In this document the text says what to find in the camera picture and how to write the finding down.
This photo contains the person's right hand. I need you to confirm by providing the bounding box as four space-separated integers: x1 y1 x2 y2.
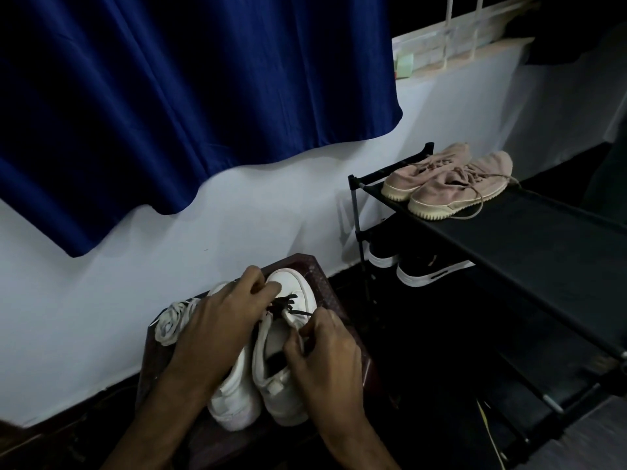
283 307 374 439

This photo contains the person's left hand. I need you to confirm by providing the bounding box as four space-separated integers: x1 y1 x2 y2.
168 264 283 388

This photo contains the white shoelace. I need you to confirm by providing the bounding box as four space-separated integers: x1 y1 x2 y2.
154 298 202 347

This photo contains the black shoelace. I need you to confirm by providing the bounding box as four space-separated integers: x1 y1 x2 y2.
266 294 315 320

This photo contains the dark brown plastic stool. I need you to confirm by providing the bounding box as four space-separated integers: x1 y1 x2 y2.
133 253 379 470

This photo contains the black sneaker white sole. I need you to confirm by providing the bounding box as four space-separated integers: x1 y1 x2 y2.
395 255 477 289
366 238 400 270

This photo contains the pink sneaker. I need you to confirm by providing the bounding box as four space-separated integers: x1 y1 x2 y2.
380 142 473 203
407 149 521 223

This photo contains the black shoe rack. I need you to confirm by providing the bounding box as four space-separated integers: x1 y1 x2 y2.
346 141 627 463

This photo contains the blue curtain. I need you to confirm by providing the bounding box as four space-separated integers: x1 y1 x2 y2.
0 0 404 258

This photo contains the white window grille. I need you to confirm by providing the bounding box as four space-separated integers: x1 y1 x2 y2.
391 0 545 75

